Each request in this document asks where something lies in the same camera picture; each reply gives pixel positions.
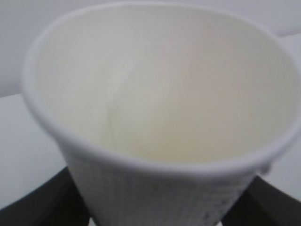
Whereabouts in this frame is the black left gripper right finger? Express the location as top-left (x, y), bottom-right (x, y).
top-left (222, 177), bottom-right (301, 226)

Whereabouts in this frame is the white paper cup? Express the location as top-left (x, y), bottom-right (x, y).
top-left (22, 2), bottom-right (301, 226)

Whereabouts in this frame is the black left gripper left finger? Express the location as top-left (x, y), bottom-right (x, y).
top-left (0, 168), bottom-right (90, 226)

